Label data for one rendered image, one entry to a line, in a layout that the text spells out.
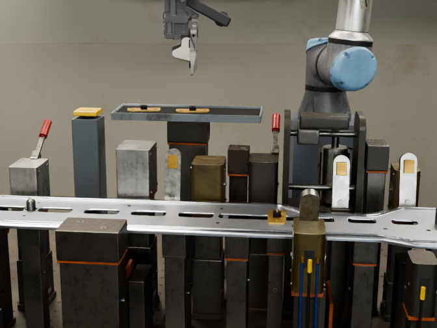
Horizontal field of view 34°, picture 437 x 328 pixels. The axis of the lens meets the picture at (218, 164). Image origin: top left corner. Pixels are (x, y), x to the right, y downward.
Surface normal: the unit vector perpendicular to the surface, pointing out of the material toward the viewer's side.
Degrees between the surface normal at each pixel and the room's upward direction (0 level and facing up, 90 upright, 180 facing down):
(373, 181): 90
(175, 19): 90
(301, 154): 90
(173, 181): 78
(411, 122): 90
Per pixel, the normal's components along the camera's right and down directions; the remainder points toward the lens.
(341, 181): -0.09, 0.04
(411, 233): 0.00, -0.97
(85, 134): -0.09, 0.25
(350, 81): 0.22, 0.35
